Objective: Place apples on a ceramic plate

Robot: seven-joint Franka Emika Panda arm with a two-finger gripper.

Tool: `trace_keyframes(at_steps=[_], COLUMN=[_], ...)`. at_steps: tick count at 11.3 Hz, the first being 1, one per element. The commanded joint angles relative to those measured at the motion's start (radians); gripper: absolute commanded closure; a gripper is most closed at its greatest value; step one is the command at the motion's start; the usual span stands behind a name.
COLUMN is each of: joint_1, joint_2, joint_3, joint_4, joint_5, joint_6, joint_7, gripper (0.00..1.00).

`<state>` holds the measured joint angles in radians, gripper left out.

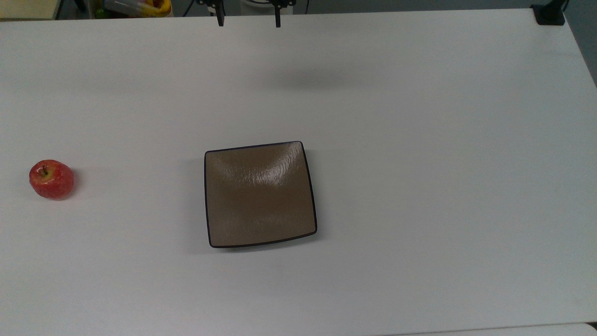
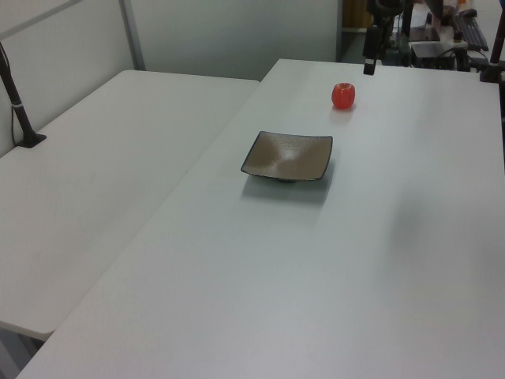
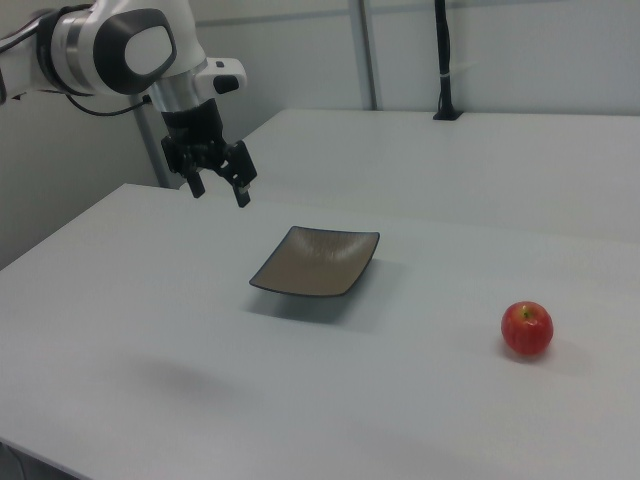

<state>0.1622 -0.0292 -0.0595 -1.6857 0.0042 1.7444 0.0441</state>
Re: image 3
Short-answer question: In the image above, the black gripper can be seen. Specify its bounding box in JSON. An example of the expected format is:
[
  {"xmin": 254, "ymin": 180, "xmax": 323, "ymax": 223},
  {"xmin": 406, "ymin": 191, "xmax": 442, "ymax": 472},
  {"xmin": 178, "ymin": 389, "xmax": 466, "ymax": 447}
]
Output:
[{"xmin": 160, "ymin": 98, "xmax": 259, "ymax": 209}]

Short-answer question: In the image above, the red apple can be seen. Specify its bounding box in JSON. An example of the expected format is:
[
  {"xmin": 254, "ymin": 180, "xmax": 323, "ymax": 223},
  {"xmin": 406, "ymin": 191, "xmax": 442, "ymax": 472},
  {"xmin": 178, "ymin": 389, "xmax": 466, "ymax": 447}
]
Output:
[{"xmin": 500, "ymin": 300, "xmax": 555, "ymax": 357}]

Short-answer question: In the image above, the square brown ceramic plate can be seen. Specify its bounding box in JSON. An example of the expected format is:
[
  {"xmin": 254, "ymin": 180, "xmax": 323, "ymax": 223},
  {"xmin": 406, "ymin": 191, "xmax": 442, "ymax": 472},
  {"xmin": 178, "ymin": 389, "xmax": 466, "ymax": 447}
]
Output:
[{"xmin": 248, "ymin": 225, "xmax": 381, "ymax": 299}]

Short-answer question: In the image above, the black pole with base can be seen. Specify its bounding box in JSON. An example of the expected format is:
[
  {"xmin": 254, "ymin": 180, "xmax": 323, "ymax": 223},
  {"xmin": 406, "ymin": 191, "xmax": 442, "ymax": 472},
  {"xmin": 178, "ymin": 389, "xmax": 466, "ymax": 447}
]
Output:
[{"xmin": 432, "ymin": 0, "xmax": 464, "ymax": 122}]

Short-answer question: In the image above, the grey metal frame post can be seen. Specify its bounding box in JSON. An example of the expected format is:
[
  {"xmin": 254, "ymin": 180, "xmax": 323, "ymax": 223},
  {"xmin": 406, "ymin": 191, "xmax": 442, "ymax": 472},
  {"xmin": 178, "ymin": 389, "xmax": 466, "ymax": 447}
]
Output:
[
  {"xmin": 130, "ymin": 95, "xmax": 177, "ymax": 190},
  {"xmin": 357, "ymin": 0, "xmax": 380, "ymax": 111}
]

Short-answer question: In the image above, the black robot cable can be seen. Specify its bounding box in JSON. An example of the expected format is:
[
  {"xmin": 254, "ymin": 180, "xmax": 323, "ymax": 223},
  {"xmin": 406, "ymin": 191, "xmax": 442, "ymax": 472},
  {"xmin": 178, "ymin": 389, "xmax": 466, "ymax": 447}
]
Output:
[{"xmin": 0, "ymin": 19, "xmax": 154, "ymax": 118}]

